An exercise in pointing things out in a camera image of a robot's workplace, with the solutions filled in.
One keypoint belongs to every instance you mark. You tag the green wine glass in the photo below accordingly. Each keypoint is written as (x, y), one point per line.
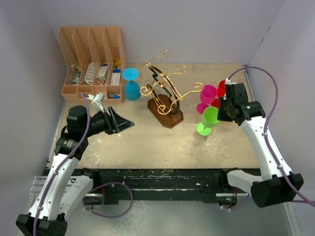
(209, 121)

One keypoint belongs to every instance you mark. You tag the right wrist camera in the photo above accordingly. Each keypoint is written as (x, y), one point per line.
(228, 81)

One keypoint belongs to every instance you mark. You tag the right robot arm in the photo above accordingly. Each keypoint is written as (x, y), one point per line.
(276, 183)

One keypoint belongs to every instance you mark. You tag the red wine glass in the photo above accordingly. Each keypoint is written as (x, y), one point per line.
(220, 93)

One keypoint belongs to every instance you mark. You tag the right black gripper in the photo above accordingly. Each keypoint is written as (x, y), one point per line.
(220, 116)

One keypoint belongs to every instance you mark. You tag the gold and black glass rack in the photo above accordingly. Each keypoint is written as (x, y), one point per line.
(165, 97)

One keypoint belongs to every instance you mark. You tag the grey and blue stamp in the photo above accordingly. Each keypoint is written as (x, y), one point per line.
(113, 96)

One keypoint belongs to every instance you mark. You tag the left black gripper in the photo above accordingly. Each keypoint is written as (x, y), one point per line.
(119, 123)

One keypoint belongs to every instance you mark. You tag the green and white box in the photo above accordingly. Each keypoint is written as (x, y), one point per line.
(102, 74)

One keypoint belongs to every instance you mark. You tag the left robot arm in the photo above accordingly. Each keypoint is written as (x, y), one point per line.
(49, 214)

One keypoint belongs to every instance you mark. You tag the peach plastic desk organizer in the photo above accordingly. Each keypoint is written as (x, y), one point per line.
(82, 45)

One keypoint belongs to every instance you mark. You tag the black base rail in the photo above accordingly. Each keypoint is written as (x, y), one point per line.
(163, 185)

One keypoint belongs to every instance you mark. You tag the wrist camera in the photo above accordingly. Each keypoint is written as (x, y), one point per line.
(228, 81)
(96, 101)

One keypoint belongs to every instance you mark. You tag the yellow round item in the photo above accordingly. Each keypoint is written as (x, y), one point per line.
(117, 62)

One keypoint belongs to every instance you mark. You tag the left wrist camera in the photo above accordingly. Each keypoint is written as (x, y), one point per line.
(96, 101)

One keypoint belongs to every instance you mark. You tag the white instruction card box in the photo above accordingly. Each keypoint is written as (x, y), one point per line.
(115, 77)

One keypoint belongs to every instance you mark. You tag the pink wine glass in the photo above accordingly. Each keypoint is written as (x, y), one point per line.
(207, 96)

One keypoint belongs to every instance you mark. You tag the blue wine glass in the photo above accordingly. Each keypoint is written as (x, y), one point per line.
(132, 89)

